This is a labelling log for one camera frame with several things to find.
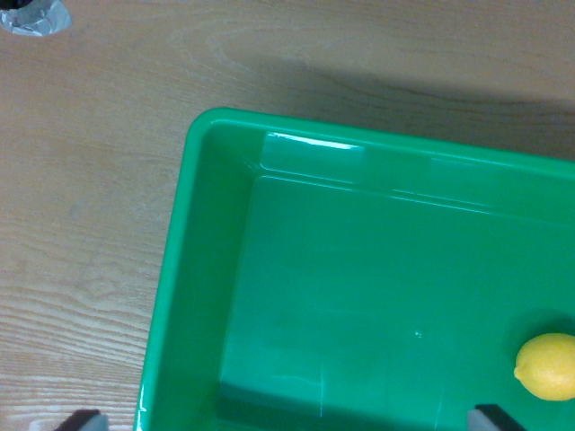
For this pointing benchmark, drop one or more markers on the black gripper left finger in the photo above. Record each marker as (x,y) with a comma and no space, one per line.
(85,422)

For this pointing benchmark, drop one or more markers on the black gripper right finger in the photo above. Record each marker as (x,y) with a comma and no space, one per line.
(492,418)

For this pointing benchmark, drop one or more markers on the yellow lemon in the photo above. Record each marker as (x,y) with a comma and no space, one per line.
(550,366)

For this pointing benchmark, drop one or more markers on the green plastic tray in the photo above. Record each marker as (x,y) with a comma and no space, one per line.
(359,269)

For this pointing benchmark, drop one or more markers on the clear plastic object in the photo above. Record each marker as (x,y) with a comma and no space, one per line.
(36,18)

